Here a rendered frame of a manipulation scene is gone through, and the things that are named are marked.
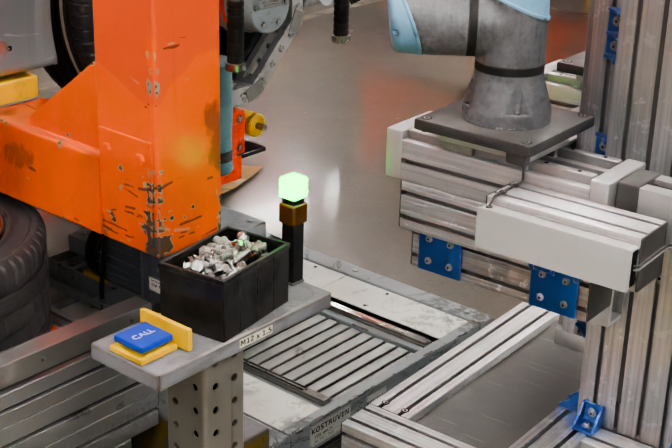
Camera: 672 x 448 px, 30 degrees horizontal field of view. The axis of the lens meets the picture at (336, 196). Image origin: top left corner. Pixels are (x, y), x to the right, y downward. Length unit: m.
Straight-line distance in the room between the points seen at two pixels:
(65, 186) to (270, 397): 0.65
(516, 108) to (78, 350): 0.90
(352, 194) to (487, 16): 2.06
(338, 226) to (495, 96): 1.77
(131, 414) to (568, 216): 0.99
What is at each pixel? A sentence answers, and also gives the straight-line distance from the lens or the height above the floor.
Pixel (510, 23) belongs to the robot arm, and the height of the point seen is 0.99.
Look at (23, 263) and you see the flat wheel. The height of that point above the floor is 0.49.
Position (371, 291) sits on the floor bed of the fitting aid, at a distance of 3.19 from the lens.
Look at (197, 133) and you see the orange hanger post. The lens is 2.27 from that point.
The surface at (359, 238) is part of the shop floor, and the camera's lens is 3.70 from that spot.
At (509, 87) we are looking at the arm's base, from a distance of 2.06.
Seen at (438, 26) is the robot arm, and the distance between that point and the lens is 2.04.
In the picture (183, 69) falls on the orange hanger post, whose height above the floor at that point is 0.86.
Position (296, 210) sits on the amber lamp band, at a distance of 2.28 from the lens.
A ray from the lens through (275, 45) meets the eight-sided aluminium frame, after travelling 3.02.
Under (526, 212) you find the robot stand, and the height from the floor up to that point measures 0.73.
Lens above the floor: 1.45
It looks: 21 degrees down
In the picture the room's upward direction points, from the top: 2 degrees clockwise
